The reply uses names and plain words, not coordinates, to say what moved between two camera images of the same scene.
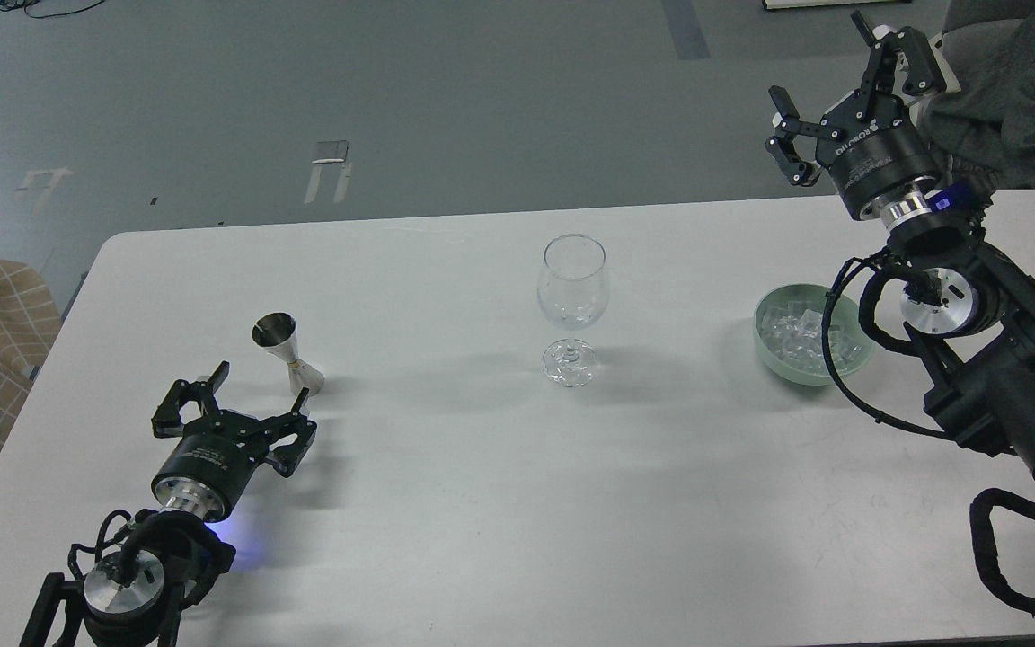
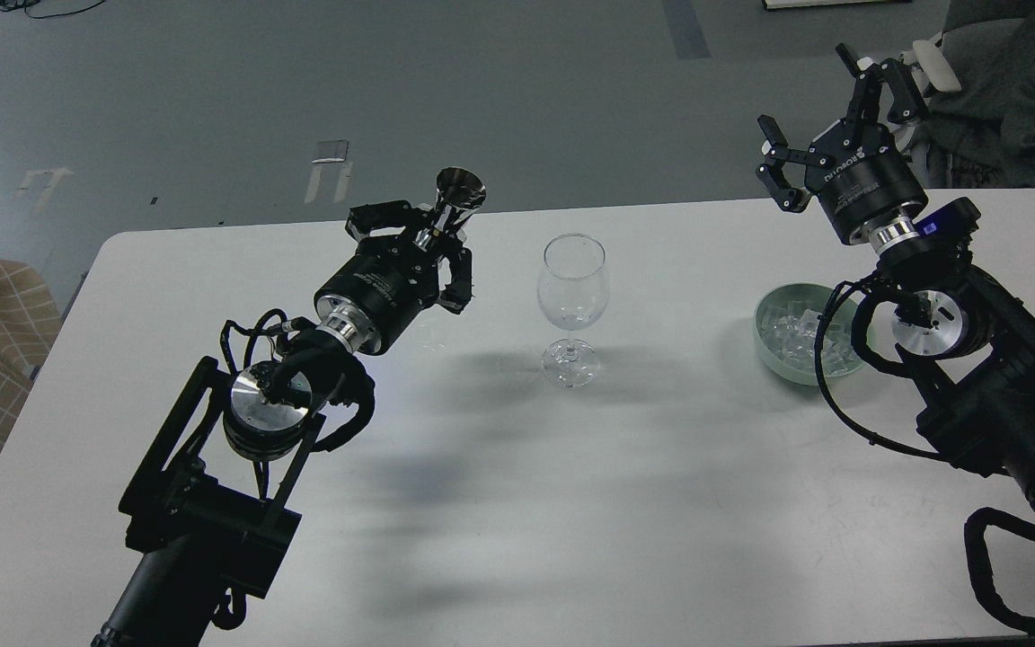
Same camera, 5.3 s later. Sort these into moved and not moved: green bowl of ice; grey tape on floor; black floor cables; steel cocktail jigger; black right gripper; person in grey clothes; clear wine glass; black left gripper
Moved: black right gripper; steel cocktail jigger; black left gripper
Not moved: person in grey clothes; grey tape on floor; black floor cables; green bowl of ice; clear wine glass
